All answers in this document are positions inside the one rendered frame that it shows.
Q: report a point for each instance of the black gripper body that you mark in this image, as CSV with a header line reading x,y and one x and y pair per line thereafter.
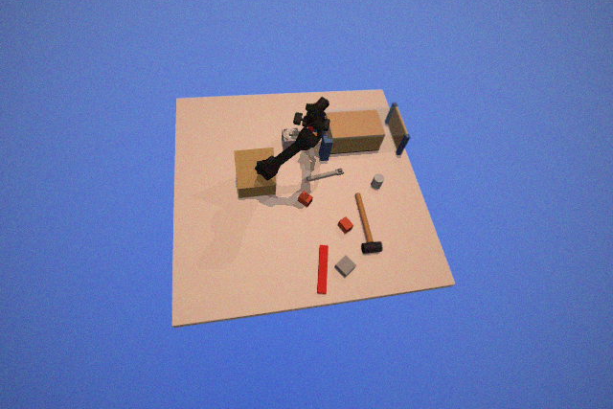
x,y
298,118

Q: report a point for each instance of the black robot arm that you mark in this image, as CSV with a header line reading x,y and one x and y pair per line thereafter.
x,y
306,139

